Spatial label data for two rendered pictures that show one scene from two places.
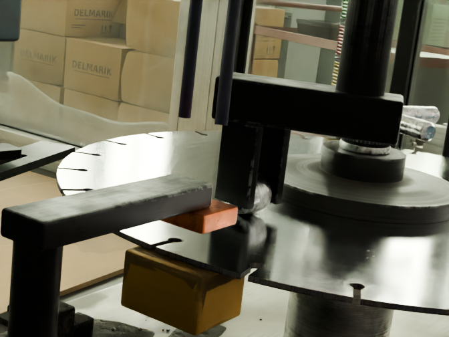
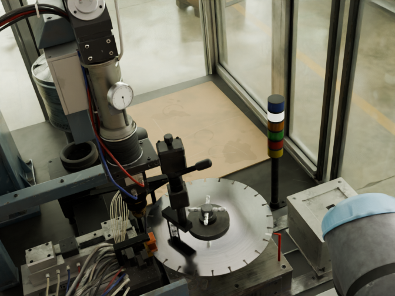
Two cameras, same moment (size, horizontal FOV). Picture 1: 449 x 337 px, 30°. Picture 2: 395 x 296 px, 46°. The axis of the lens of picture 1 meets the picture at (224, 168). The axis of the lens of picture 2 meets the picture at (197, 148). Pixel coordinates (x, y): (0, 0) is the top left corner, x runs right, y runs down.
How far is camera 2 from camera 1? 99 cm
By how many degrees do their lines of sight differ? 43
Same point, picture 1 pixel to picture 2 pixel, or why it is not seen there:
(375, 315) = not seen: hidden behind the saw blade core
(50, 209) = (117, 246)
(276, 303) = not seen: hidden behind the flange
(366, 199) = (195, 231)
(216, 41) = (280, 89)
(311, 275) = (162, 255)
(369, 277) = (171, 257)
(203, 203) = (147, 240)
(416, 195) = (208, 231)
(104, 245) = (234, 158)
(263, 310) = not seen: hidden behind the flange
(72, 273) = (216, 172)
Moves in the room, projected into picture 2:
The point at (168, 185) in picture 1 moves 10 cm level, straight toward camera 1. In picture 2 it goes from (141, 238) to (115, 268)
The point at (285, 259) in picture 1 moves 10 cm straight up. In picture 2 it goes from (163, 249) to (157, 221)
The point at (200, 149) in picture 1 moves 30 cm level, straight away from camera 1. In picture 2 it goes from (194, 192) to (246, 133)
